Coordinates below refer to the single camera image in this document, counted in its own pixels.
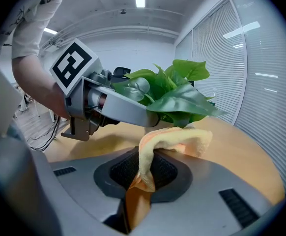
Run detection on green leafy plant flower pot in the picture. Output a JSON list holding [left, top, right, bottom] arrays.
[[112, 59, 229, 129]]

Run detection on black floor cables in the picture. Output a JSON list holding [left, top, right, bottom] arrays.
[[26, 114, 61, 152]]

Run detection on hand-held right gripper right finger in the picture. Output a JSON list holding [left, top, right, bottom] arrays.
[[138, 149, 274, 235]]

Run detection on white window blinds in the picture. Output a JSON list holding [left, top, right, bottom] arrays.
[[174, 0, 286, 203]]

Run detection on yellow and orange cloth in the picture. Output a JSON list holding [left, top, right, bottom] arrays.
[[125, 127, 213, 232]]

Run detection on person's white shirt sleeve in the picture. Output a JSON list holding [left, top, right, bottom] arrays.
[[0, 0, 66, 60]]

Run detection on white ceiling pipe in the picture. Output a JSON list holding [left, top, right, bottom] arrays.
[[56, 25, 181, 40]]

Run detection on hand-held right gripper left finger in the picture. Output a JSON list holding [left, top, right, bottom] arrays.
[[49, 147, 141, 233]]

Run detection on person's left forearm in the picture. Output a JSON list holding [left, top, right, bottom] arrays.
[[11, 54, 71, 119]]

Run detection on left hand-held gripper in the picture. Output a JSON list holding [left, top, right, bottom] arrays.
[[49, 38, 159, 142]]

